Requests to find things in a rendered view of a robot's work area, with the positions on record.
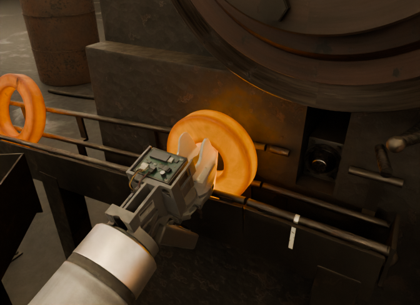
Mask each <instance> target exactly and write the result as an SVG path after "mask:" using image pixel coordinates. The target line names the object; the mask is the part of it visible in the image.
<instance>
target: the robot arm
mask: <svg viewBox="0 0 420 305"><path fill-rule="evenodd" d="M142 158H143V160H142ZM137 164H138V165H137ZM195 164H196V165H195ZM217 164H218V151H217V150H216V149H215V148H214V147H212V146H211V143H210V141H209V139H208V138H204V140H203V142H199V143H197V144H195V142H194V141H193V139H192V138H191V136H190V135H189V133H188V132H184V133H182V134H181V136H180V137H179V142H178V150H177V153H176V154H173V153H170V152H167V151H163V150H160V149H157V148H155V147H154V148H152V147H151V146H149V147H148V148H147V149H146V150H145V151H144V152H143V153H142V154H141V155H140V157H139V158H138V159H137V160H136V161H135V162H134V164H133V165H132V166H131V167H130V168H129V169H128V170H127V171H126V174H127V176H128V178H129V187H130V188H131V192H132V193H131V194H130V195H129V197H128V198H127V199H126V200H125V201H124V202H123V204H122V205H121V206H120V207H119V206H117V205H114V204H111V206H110V207H109V208H108V209H107V211H106V212H105V214H106V216H107V217H108V219H109V222H108V223H107V224H103V223H101V224H97V225H95V226H94V227H93V229H92V230H91V231H90V232H89V234H88V235H87V236H86V237H85V238H84V239H83V240H82V241H81V243H80V244H79V245H78V246H77V248H76V249H75V250H74V251H73V252H72V254H71V255H70V256H69V257H68V258H67V260H66V261H65V262H64V263H63V264H62V265H61V267H60V268H59V269H58V270H57V271H56V272H55V273H54V274H53V276H52V277H51V278H50V279H49V281H48V282H47V283H46V284H45V285H44V286H43V287H42V289H41V290H40V291H39V292H38V293H37V294H36V295H35V297H34V298H33V299H32V300H31V302H30V303H29V304H28V305H133V304H134V302H135V300H136V299H137V298H138V296H139V295H140V293H141V292H142V290H143V289H144V287H145V285H146V284H147V283H148V281H149V280H150V278H151V276H152V275H153V273H154V272H155V270H156V269H157V267H156V262H155V260H154V257H155V256H156V254H157V253H158V251H159V248H158V245H157V244H161V245H165V246H172V247H174V248H176V249H184V248H186V249H194V248H195V246H196V243H197V240H198V237H199V236H198V234H196V233H194V232H191V230H190V229H189V228H188V227H187V226H185V225H183V224H181V223H182V221H184V220H187V219H190V218H191V214H192V213H193V212H194V211H195V210H196V209H197V208H198V209H202V207H203V204H204V203H205V202H206V201H207V200H208V199H209V197H210V196H211V194H212V193H213V191H214V187H215V182H216V173H217ZM131 184H132V187H133V188H132V187H131ZM174 222H176V223H178V224H177V225H173V223H174Z"/></svg>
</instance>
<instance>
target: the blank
mask: <svg viewBox="0 0 420 305"><path fill-rule="evenodd" d="M185 132H187V133H189V135H190V136H191V138H192V140H193V141H194V142H195V144H197V143H201V142H203V140H204V138H208V139H209V141H210V143H211V146H212V147H214V148H215V149H216V150H217V151H218V152H219V153H220V155H221V157H222V159H223V162H224V170H222V171H217V173H216V182H215V187H214V189H217V190H220V191H224V192H227V193H231V194H236V195H239V196H240V195H241V194H242V193H243V192H244V191H245V190H246V189H247V187H248V186H249V185H250V184H251V183H252V181H253V179H254V177H255V175H256V171H257V166H258V158H257V154H256V149H255V147H254V144H253V141H252V139H251V138H250V136H249V134H248V133H247V132H246V130H245V129H244V128H243V127H242V126H241V125H240V124H239V123H238V122H237V121H235V120H234V119H233V118H231V117H230V116H228V115H226V114H224V113H221V112H218V111H213V110H199V111H195V112H192V113H191V114H189V115H187V116H186V117H184V118H182V119H181V120H180V121H178V122H177V123H176V124H175V125H174V126H173V128H172V129H171V132H170V133H169V136H168V139H167V152H169V153H173V154H176V153H177V151H178V142H179V137H180V136H181V134H182V133H185Z"/></svg>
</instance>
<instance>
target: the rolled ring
mask: <svg viewBox="0 0 420 305"><path fill-rule="evenodd" d="M15 90H17V91H18V92H19V93H20V95H21V97H22V99H23V101H24V105H25V109H26V121H25V125H24V128H23V130H22V131H21V133H20V134H19V133H18V132H17V131H16V130H15V128H14V127H13V124H12V122H11V119H10V115H9V102H10V98H11V95H12V93H13V92H14V91H15ZM45 123H46V108H45V103H44V99H43V95H42V93H41V91H40V89H39V87H38V85H37V84H36V83H35V82H34V81H33V80H32V79H31V78H30V77H28V76H26V75H23V74H11V73H9V74H5V75H3V76H1V77H0V134H3V135H6V136H11V137H14V138H18V139H22V140H25V141H30V142H33V143H37V142H38V141H39V140H40V138H41V136H42V135H43V132H44V127H45Z"/></svg>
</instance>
